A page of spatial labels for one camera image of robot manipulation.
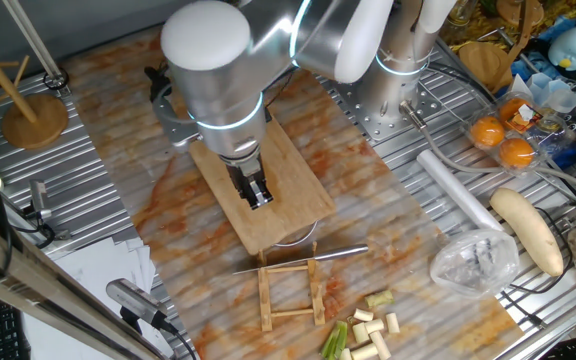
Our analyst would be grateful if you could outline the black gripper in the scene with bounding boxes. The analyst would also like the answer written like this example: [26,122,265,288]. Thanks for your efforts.
[223,152,275,211]

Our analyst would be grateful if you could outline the steel cleaver knife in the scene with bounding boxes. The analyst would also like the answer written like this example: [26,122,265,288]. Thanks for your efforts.
[232,243,370,276]

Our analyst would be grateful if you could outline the wooden cutting board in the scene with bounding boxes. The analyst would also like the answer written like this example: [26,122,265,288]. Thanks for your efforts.
[187,117,338,257]

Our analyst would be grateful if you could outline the wooden knife rack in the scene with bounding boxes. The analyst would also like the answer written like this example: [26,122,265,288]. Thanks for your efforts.
[256,241,327,333]

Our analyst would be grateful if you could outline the orange marble pattern mat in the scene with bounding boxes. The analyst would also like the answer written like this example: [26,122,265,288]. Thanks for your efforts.
[61,7,526,360]

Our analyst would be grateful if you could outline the pale green scallion piece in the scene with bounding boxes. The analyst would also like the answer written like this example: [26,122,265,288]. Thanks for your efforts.
[364,289,396,309]

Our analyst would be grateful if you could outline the green scallion leaf bunch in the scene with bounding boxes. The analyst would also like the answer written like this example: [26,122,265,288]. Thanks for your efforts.
[320,320,350,360]

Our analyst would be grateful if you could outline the white paper stack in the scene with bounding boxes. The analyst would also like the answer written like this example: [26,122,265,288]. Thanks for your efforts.
[21,236,182,360]

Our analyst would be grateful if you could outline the white plastic wrap roll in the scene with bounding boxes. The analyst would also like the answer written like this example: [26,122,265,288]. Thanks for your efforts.
[416,148,506,234]

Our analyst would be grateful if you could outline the wooden stand with round base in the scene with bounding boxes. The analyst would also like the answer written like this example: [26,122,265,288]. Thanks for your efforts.
[0,0,71,151]

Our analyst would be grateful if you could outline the clear plastic bag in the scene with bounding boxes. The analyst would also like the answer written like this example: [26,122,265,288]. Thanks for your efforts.
[429,228,521,300]

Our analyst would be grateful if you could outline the orange fruit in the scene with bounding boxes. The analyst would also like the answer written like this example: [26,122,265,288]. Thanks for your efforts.
[498,137,536,170]
[498,97,533,127]
[469,115,506,149]

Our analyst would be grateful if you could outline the wooden disc holder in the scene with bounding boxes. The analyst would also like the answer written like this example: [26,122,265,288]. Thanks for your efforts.
[457,0,545,95]

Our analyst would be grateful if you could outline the white daikon radish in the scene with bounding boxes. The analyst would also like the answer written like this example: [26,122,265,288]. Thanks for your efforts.
[489,187,565,278]

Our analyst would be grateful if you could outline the clear plastic fruit container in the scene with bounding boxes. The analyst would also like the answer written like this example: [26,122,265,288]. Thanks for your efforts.
[464,91,567,177]

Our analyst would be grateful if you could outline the clear plastic cups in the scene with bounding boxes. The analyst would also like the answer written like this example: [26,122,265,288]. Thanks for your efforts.
[510,72,576,115]

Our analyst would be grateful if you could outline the light blue plush toy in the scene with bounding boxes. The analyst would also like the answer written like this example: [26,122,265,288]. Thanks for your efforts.
[547,25,576,71]

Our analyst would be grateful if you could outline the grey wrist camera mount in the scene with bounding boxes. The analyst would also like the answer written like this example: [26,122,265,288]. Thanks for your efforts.
[150,79,204,151]

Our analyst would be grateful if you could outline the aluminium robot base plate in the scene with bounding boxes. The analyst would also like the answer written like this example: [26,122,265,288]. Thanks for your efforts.
[320,69,444,143]

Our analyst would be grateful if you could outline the black round cable plug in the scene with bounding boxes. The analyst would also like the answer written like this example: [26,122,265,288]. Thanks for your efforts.
[143,64,172,101]

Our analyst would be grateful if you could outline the silver camera with black mount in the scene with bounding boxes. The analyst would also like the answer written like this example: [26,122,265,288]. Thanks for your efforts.
[105,278,170,332]

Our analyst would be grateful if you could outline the black camera cable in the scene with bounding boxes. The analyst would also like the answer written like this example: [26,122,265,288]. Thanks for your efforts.
[160,319,199,360]

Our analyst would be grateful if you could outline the grey hose with metal connector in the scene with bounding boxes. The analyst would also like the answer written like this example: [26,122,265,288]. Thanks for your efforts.
[399,99,576,199]

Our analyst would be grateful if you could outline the small silver camera on clamp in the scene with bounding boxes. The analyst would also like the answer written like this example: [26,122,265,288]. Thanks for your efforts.
[27,178,55,222]

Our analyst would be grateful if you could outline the aluminium frame beam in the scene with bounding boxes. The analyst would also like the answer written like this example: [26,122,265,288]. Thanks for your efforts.
[0,212,169,360]

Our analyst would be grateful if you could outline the white stand leg with ring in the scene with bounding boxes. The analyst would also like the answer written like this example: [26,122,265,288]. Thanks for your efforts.
[0,0,71,92]

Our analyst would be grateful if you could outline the thin black cable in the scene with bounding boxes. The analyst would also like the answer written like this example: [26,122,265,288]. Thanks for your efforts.
[498,206,575,329]

